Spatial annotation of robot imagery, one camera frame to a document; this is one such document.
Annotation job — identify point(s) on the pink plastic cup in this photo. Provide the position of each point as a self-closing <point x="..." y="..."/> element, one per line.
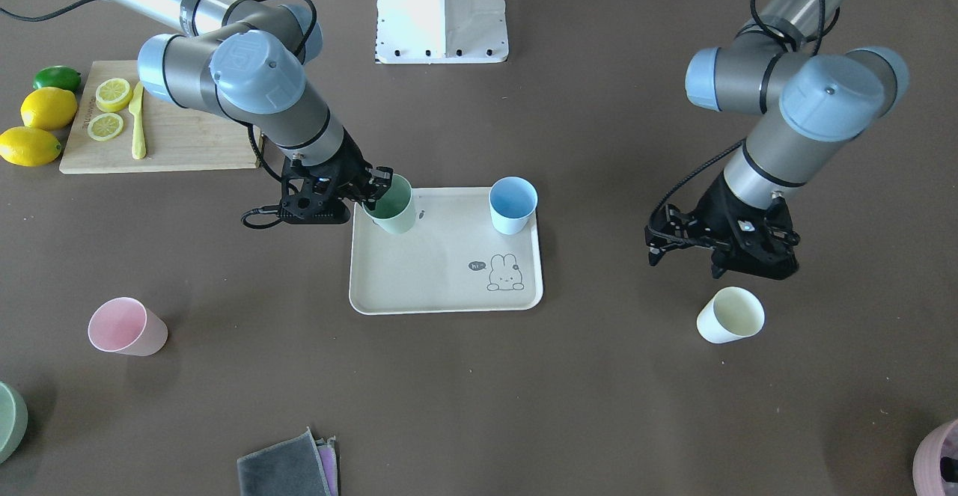
<point x="125" y="326"/>

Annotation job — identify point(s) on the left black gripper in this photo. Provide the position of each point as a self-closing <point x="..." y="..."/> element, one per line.
<point x="712" y="207"/>

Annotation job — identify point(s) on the blue plastic cup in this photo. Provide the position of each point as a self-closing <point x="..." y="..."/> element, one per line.
<point x="512" y="201"/>

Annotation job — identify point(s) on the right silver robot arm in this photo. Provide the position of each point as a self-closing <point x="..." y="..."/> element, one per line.
<point x="244" y="60"/>

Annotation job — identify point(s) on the green plastic cup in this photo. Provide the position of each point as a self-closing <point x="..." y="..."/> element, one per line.
<point x="395" y="211"/>

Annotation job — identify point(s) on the grey folded cloth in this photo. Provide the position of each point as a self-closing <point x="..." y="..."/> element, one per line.
<point x="299" y="466"/>

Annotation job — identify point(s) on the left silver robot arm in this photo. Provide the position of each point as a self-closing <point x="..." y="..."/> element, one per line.
<point x="809" y="104"/>

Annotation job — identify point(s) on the yellow lemon middle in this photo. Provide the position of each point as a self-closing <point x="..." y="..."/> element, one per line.
<point x="49" y="108"/>

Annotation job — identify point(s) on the yellow plastic knife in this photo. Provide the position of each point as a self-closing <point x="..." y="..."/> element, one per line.
<point x="135" y="107"/>

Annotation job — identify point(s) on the yellow lemon outer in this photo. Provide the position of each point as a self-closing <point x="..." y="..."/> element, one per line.
<point x="26" y="146"/>

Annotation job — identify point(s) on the lemon half slice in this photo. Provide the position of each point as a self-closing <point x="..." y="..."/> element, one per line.
<point x="105" y="126"/>
<point x="113" y="95"/>

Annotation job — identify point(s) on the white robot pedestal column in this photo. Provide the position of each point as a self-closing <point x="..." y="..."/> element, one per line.
<point x="441" y="32"/>

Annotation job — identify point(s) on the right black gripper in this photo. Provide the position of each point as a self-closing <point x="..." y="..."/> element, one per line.
<point x="350" y="169"/>

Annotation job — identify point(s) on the cream plastic cup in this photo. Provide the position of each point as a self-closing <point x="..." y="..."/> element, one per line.
<point x="733" y="313"/>

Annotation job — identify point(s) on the pink bowl with ice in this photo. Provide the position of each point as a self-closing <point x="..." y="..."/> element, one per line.
<point x="934" y="463"/>

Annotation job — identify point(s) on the cream rabbit tray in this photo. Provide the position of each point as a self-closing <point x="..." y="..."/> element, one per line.
<point x="452" y="260"/>

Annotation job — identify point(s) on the green bowl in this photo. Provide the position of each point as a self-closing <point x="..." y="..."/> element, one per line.
<point x="14" y="420"/>

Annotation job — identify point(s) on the green lime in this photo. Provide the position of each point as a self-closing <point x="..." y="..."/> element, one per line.
<point x="58" y="77"/>

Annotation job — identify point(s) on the yellow lemon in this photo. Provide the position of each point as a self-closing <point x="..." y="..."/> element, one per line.
<point x="26" y="146"/>
<point x="49" y="108"/>

